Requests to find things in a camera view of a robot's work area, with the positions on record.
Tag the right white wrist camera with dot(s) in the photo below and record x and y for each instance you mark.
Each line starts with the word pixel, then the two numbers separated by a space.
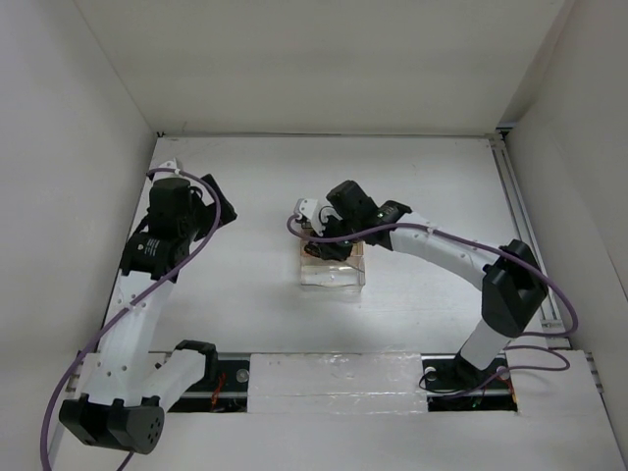
pixel 309 212

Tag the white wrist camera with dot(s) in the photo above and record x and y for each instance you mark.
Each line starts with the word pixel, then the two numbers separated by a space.
pixel 167 164
pixel 309 212

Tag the black handled scissors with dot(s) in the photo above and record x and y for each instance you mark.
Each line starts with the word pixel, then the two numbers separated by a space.
pixel 335 252

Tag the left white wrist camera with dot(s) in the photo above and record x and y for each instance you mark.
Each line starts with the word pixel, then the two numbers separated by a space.
pixel 167 164

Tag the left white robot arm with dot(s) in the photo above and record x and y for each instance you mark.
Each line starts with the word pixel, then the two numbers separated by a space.
pixel 123 404

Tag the clear plastic tray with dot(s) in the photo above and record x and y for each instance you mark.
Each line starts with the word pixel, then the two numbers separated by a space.
pixel 332 278

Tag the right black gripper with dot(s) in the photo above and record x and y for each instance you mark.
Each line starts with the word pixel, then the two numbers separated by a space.
pixel 327 229

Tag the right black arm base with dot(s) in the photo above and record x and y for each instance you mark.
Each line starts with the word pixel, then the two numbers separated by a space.
pixel 449 388

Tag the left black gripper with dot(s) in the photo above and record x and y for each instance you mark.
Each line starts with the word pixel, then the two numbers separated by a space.
pixel 209 212

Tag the aluminium rail right side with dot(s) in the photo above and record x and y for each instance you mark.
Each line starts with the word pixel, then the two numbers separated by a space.
pixel 550 316

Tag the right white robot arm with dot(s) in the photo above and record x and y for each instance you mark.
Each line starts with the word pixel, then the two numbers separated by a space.
pixel 511 291

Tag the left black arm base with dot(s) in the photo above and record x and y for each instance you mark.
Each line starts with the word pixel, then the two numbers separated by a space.
pixel 225 392

